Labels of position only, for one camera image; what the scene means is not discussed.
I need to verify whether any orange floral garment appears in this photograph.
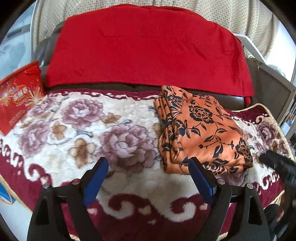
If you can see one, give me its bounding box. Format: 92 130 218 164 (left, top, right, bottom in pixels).
154 86 253 175

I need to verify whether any floral plush bed blanket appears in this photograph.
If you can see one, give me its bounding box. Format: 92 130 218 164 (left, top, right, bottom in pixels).
1 89 294 240

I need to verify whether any red gift bag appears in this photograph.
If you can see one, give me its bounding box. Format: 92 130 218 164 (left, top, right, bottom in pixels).
0 61 45 136

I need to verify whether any beige curtain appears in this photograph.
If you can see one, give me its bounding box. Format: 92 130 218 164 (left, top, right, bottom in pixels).
31 0 280 59

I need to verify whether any white cabinet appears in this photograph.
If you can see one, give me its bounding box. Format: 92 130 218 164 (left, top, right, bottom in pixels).
0 4 35 79

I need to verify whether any red blanket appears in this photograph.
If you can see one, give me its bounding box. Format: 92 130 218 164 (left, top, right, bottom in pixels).
45 4 254 105

